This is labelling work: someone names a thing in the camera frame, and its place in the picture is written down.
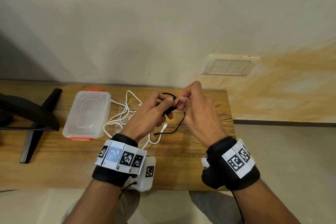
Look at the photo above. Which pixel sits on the transparent plastic box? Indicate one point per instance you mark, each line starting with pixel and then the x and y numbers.
pixel 88 113

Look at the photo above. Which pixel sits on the person's left hand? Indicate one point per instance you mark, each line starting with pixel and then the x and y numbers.
pixel 144 118

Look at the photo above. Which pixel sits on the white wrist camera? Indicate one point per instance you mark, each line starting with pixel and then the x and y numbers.
pixel 148 181
pixel 205 162

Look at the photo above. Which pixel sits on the person's left forearm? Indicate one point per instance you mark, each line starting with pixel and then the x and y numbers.
pixel 97 205

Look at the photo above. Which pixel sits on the beige wall plate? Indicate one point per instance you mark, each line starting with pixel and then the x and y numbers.
pixel 231 65

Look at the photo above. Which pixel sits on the person's right forearm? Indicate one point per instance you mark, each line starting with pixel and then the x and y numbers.
pixel 262 205

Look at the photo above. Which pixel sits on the person's right hand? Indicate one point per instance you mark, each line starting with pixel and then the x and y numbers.
pixel 204 116

